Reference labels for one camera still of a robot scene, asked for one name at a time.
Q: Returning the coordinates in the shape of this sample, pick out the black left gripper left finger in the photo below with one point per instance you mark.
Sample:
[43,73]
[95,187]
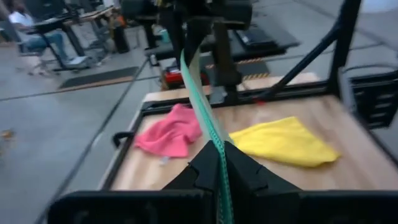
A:
[140,208]

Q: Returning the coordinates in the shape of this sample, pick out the pink microfiber towel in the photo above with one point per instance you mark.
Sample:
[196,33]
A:
[168,137]

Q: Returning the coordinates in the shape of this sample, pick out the black-legged desk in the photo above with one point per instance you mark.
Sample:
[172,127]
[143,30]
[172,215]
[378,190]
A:
[73,39]

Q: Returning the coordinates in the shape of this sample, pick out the red box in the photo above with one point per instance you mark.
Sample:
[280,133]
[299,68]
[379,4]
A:
[172,77]

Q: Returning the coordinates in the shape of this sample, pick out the yellow microfiber towel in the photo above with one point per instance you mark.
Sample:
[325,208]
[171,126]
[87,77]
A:
[280,140]

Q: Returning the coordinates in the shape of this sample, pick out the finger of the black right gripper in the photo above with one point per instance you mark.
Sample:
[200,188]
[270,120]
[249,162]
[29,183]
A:
[191,40]
[203,34]

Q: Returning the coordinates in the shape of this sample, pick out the black floor mat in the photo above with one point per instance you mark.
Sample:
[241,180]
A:
[99,76]

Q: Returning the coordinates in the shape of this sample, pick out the black slotted box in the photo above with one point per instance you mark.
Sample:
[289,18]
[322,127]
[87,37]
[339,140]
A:
[360,118]

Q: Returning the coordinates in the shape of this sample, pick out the person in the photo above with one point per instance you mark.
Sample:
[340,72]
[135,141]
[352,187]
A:
[21,20]

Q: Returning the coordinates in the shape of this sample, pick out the red clip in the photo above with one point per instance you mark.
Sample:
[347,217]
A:
[259,101]

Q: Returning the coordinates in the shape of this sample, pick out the sage green towel teal edge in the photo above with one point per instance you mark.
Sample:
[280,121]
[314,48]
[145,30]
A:
[203,115]

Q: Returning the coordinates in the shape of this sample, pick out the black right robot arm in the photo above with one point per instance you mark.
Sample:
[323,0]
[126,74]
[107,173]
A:
[225,62]

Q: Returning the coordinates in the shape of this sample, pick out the small white tag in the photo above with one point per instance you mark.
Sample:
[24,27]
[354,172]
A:
[164,160]

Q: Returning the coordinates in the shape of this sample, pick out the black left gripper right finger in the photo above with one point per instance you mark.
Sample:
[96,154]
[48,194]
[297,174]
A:
[295,208]

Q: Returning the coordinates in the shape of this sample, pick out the black metal table frame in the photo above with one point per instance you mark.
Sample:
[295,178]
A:
[343,37]

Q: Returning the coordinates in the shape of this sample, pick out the black frame clamp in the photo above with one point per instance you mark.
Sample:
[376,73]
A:
[124,133]

